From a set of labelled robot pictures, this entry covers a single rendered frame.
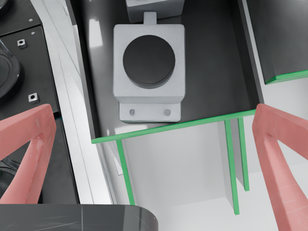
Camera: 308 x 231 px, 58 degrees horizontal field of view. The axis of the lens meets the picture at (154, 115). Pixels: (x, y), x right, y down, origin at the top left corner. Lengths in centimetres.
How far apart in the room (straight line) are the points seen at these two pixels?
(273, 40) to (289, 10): 3
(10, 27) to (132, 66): 59
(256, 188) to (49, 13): 46
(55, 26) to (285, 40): 20
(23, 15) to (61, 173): 41
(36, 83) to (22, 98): 4
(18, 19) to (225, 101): 59
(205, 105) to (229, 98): 2
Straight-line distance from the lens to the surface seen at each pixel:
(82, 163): 48
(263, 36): 25
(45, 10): 25
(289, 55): 27
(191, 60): 23
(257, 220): 56
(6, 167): 50
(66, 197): 46
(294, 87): 42
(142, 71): 16
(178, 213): 54
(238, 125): 36
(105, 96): 23
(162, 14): 24
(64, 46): 28
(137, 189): 39
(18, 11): 76
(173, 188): 39
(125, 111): 19
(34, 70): 61
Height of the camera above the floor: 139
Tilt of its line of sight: 60 degrees down
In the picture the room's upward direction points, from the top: 9 degrees counter-clockwise
